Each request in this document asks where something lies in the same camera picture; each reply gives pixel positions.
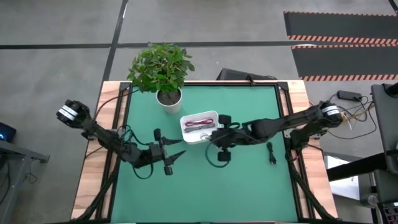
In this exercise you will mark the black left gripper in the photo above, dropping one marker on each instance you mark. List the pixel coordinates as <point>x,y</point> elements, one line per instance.
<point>158,151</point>

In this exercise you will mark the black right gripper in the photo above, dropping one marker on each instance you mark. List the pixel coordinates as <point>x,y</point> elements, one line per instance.
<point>230,140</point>

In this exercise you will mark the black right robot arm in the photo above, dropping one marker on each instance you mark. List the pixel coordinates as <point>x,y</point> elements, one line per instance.
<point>280,124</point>

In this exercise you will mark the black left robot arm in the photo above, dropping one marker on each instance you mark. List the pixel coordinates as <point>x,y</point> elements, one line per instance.
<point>105,137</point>

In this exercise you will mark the white plastic bin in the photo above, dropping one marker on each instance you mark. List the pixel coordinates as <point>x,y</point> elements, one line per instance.
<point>192,138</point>

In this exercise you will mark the white plant pot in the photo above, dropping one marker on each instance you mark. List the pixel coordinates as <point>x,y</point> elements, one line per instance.
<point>171,108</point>

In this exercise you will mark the green table mat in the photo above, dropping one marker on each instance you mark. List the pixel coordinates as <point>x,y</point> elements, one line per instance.
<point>217,193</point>

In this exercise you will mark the green leafy plant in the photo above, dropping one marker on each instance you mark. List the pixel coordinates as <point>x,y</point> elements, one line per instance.
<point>160,67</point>

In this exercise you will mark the wooden table board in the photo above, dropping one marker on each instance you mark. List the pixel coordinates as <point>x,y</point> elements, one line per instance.
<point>93,186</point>

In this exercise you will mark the white floor board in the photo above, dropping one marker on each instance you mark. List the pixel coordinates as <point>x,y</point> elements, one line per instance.
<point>342,186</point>

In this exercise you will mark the black power adapter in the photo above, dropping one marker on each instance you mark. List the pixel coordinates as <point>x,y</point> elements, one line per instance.
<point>348,95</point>

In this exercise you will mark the black floor beam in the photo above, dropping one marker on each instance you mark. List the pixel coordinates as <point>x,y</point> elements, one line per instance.
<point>354,168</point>

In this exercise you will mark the black mat orange hazard stripes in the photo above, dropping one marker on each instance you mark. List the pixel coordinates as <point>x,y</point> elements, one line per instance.
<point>345,60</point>
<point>339,25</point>

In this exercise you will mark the grey side table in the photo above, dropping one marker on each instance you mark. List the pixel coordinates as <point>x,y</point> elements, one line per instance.
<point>18,155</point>

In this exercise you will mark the black device blue light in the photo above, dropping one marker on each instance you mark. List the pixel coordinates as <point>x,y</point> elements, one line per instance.
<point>6,132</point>

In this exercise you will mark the black aluminium table frame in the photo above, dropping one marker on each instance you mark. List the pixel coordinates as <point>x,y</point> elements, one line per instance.
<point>202,83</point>

